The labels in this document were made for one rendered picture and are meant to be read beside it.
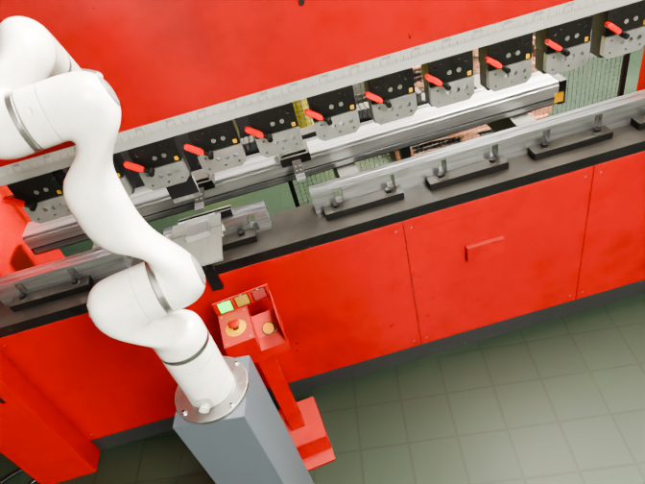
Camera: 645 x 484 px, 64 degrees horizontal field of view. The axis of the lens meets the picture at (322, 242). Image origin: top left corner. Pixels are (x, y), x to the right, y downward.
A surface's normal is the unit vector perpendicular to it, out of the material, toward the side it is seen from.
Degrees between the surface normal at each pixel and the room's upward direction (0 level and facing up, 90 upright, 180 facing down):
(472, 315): 90
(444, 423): 0
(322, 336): 90
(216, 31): 90
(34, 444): 90
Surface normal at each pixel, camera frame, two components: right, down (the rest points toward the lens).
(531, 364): -0.22, -0.74
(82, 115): 0.35, 0.44
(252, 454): 0.04, 0.65
